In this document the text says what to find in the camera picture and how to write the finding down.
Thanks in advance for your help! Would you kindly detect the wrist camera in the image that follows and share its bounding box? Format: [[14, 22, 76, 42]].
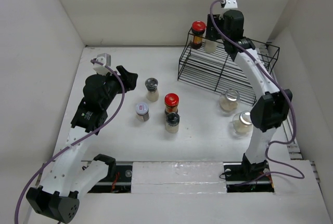
[[221, 0, 238, 9], [93, 53, 111, 75]]

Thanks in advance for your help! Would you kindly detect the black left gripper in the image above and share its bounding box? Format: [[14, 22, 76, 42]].
[[98, 65, 137, 109]]

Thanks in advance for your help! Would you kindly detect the black pump cap salt bottle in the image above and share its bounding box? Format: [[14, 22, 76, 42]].
[[204, 39, 218, 54]]

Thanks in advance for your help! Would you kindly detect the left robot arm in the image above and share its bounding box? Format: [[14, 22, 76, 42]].
[[25, 65, 138, 223]]

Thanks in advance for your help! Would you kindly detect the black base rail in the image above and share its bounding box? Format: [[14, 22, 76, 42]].
[[90, 162, 274, 194]]

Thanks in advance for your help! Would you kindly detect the dark sauce jar red lid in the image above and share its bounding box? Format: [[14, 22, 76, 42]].
[[190, 21, 206, 49]]

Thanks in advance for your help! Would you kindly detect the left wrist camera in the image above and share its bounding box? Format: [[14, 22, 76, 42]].
[[93, 53, 111, 75]]

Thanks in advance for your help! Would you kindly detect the black knob cap salt bottle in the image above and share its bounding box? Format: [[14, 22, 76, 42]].
[[165, 112, 180, 134]]

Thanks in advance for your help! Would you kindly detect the black wire rack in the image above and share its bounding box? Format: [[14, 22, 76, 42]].
[[177, 26, 280, 106]]

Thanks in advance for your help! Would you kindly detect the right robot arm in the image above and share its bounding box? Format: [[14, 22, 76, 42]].
[[207, 10, 294, 181]]

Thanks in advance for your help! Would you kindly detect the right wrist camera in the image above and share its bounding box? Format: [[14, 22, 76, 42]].
[[221, 0, 238, 9]]

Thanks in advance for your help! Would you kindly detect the round glass jar metal rim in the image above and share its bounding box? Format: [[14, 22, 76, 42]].
[[219, 89, 240, 112]]

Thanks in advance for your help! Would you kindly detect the orange label jar red lid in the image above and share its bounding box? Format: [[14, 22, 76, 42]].
[[164, 93, 180, 114]]

